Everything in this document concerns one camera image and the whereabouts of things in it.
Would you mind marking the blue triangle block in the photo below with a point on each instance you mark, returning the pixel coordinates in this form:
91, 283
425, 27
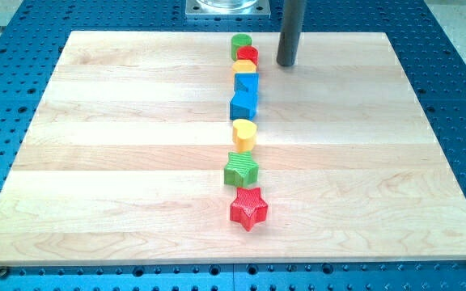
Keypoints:
247, 82

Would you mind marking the yellow hexagon block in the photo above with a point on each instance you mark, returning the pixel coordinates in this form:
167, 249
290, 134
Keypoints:
243, 67

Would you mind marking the yellow heart block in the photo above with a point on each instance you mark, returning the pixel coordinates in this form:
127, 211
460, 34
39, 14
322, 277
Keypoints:
244, 135

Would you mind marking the green star block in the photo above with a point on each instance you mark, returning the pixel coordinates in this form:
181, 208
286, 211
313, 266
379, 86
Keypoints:
241, 169

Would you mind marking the blue cube block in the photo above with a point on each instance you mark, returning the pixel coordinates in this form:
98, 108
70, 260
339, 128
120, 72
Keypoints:
243, 105

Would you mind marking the red star block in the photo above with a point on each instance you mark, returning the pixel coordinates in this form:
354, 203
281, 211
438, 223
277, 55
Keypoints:
248, 208

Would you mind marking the red cylinder block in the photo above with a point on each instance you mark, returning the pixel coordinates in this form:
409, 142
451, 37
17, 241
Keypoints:
248, 52

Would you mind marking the green cylinder block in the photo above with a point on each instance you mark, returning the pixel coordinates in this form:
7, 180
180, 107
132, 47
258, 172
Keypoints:
237, 41

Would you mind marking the light wooden board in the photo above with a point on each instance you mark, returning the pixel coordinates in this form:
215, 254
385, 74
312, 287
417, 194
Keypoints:
123, 160

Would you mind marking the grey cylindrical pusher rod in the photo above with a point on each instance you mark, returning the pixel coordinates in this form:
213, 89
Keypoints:
292, 25

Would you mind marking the blue perforated table plate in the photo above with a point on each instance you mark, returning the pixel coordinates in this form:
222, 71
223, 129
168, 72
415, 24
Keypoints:
34, 34

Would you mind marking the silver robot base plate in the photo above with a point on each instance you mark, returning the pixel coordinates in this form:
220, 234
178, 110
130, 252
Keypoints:
223, 8

